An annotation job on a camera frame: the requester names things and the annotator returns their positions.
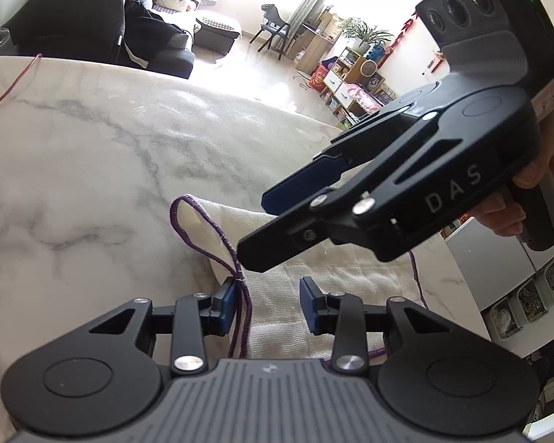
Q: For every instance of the grey curtain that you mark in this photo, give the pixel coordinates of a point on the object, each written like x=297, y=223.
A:
x=314, y=0

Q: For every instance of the white storage bin rack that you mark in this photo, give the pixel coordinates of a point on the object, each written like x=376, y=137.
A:
x=531, y=302

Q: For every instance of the dark wooden-legged chair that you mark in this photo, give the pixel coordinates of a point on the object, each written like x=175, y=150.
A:
x=277, y=23

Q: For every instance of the black office chair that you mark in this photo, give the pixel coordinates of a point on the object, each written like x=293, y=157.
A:
x=64, y=14

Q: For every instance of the wooden desk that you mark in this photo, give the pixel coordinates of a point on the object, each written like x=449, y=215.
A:
x=318, y=50

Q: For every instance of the patterned sofa cover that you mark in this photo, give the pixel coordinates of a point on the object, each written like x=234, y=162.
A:
x=221, y=24

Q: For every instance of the dark grey sofa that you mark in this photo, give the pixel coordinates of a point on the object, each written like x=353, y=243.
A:
x=175, y=57

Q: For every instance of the pink cloth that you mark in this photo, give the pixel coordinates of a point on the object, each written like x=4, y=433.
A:
x=360, y=94

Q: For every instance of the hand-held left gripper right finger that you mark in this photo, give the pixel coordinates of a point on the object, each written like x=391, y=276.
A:
x=311, y=307

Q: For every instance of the blue ceramic figurine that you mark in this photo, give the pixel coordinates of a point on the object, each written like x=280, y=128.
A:
x=376, y=51

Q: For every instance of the wooden white shelf cabinet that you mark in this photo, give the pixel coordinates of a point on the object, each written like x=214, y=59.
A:
x=339, y=78

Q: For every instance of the potted green plant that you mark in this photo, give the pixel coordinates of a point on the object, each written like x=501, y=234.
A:
x=362, y=32

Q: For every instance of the red bag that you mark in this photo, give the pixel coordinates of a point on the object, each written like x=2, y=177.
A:
x=317, y=79

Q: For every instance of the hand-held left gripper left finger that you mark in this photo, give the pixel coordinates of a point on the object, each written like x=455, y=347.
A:
x=226, y=307

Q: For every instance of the white towel purple trim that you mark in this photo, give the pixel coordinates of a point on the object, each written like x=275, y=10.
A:
x=277, y=304

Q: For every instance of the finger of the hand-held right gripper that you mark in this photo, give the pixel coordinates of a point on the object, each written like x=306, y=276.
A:
x=295, y=189
x=277, y=247

